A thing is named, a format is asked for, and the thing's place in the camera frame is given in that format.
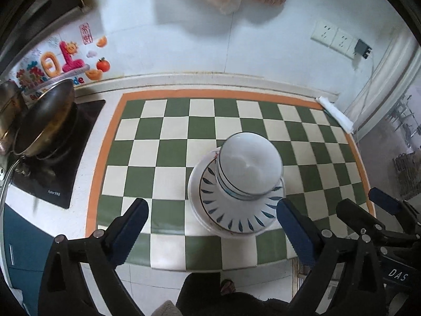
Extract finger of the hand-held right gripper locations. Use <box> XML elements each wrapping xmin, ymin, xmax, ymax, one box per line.
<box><xmin>368</xmin><ymin>187</ymin><xmax>421</xmax><ymax>234</ymax></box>
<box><xmin>336</xmin><ymin>198</ymin><xmax>421</xmax><ymax>247</ymax></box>

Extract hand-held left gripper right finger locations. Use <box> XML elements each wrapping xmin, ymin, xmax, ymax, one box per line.
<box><xmin>276</xmin><ymin>198</ymin><xmax>390</xmax><ymax>316</ymax></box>

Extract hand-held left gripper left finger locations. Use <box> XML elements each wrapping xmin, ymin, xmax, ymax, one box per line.
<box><xmin>38</xmin><ymin>198</ymin><xmax>150</xmax><ymax>316</ymax></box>

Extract white plate with blue stripes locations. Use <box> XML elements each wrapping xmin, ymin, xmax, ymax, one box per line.
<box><xmin>199</xmin><ymin>165</ymin><xmax>286</xmax><ymax>233</ymax></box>

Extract white plate with pink flowers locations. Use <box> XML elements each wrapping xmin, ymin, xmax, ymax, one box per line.
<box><xmin>187</xmin><ymin>150</ymin><xmax>287</xmax><ymax>239</ymax></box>

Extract white bowl with floral print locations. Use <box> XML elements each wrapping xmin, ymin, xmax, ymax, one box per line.
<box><xmin>216</xmin><ymin>132</ymin><xmax>284</xmax><ymax>195</ymax></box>

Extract person's foot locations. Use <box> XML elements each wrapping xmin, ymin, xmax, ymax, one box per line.
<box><xmin>220</xmin><ymin>279</ymin><xmax>237</xmax><ymax>297</ymax></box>

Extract person's dark trousers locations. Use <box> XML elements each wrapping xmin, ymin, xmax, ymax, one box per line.
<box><xmin>176</xmin><ymin>271</ymin><xmax>297</xmax><ymax>316</ymax></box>

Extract black induction cooktop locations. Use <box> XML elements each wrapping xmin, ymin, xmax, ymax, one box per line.
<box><xmin>8</xmin><ymin>99</ymin><xmax>106</xmax><ymax>209</ymax></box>

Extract white folded cloth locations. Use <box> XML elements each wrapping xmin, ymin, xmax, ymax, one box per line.
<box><xmin>316</xmin><ymin>96</ymin><xmax>354</xmax><ymax>132</ymax></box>

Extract green and cream checkered mat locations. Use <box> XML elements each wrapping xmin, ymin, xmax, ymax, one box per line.
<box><xmin>86</xmin><ymin>89</ymin><xmax>376</xmax><ymax>272</ymax></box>

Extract blue cabinet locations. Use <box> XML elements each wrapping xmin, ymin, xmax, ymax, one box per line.
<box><xmin>0</xmin><ymin>204</ymin><xmax>53</xmax><ymax>303</ymax></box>

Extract metal frying pan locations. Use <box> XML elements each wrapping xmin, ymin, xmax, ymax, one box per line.
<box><xmin>0</xmin><ymin>79</ymin><xmax>77</xmax><ymax>205</ymax></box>

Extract black plug charger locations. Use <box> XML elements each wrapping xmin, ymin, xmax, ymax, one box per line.
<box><xmin>353</xmin><ymin>39</ymin><xmax>373</xmax><ymax>60</ymax></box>

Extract steel pot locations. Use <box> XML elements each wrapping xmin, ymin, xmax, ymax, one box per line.
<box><xmin>0</xmin><ymin>81</ymin><xmax>28</xmax><ymax>155</ymax></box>

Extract white window frame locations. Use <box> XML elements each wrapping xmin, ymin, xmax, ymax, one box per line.
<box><xmin>342</xmin><ymin>34</ymin><xmax>421</xmax><ymax>140</ymax></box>

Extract thin white cable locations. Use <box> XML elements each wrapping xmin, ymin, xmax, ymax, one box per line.
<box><xmin>353</xmin><ymin>56</ymin><xmax>375</xmax><ymax>134</ymax></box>

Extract white wall power outlet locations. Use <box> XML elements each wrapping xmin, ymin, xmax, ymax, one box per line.
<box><xmin>311</xmin><ymin>20</ymin><xmax>339</xmax><ymax>46</ymax></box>
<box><xmin>330</xmin><ymin>28</ymin><xmax>357</xmax><ymax>56</ymax></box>

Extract group of colourful wall stickers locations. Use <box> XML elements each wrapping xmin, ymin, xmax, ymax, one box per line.
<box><xmin>10</xmin><ymin>22</ymin><xmax>111</xmax><ymax>101</ymax></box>

